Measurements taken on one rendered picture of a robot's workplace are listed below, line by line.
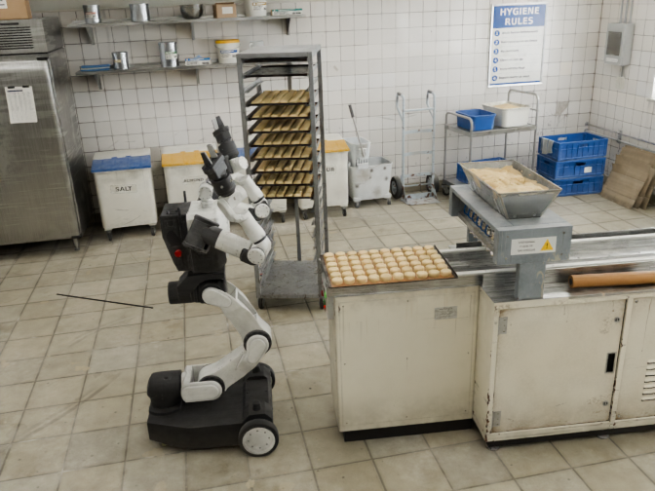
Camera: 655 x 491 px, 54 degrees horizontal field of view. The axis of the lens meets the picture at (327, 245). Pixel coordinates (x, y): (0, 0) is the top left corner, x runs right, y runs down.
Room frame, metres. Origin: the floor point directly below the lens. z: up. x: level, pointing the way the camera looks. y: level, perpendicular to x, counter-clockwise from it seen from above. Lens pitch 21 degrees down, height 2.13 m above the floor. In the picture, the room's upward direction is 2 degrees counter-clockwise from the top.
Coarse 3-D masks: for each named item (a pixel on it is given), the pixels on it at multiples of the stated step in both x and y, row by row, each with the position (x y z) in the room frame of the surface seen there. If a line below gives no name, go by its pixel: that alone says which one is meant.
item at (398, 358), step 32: (448, 288) 2.71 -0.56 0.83; (352, 320) 2.66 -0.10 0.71; (384, 320) 2.67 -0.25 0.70; (416, 320) 2.69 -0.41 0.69; (448, 320) 2.70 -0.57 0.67; (352, 352) 2.66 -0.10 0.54; (384, 352) 2.67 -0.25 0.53; (416, 352) 2.69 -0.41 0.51; (448, 352) 2.71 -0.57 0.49; (352, 384) 2.66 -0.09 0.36; (384, 384) 2.67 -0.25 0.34; (416, 384) 2.69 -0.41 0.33; (448, 384) 2.71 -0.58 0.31; (352, 416) 2.66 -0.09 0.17; (384, 416) 2.67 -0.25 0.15; (416, 416) 2.69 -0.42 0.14; (448, 416) 2.71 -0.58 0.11
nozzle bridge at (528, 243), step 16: (464, 192) 3.11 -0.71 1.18; (480, 208) 2.83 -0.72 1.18; (496, 224) 2.61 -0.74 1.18; (512, 224) 2.61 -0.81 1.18; (528, 224) 2.60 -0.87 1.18; (544, 224) 2.59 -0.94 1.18; (560, 224) 2.58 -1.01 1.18; (496, 240) 2.55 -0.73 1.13; (512, 240) 2.54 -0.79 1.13; (528, 240) 2.54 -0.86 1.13; (544, 240) 2.55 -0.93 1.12; (560, 240) 2.56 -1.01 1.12; (496, 256) 2.54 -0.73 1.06; (512, 256) 2.54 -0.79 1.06; (528, 256) 2.54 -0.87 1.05; (544, 256) 2.55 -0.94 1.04; (560, 256) 2.56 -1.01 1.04; (528, 272) 2.54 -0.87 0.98; (544, 272) 2.55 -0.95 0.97; (528, 288) 2.55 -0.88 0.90
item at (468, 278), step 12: (552, 264) 2.79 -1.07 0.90; (564, 264) 2.79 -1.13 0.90; (576, 264) 2.78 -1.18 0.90; (588, 264) 2.78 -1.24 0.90; (600, 264) 2.79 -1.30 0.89; (468, 276) 2.72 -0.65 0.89; (480, 276) 2.73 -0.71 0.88; (336, 288) 2.66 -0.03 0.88; (348, 288) 2.67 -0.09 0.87; (360, 288) 2.67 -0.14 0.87; (372, 288) 2.68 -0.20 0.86; (384, 288) 2.69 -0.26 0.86; (396, 288) 2.69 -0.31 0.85; (408, 288) 2.70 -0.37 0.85; (420, 288) 2.70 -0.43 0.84
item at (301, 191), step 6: (264, 186) 4.44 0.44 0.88; (270, 186) 4.44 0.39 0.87; (276, 186) 4.41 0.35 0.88; (282, 186) 4.40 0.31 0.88; (288, 186) 4.44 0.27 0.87; (294, 186) 4.39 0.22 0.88; (300, 186) 4.39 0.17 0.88; (306, 186) 4.45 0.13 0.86; (264, 192) 4.27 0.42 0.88; (270, 192) 4.27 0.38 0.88; (276, 192) 4.32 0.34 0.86; (282, 192) 4.26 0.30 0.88; (288, 192) 4.25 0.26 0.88; (294, 192) 4.31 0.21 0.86; (300, 192) 4.24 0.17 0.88; (306, 192) 4.23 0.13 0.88; (312, 192) 4.29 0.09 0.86
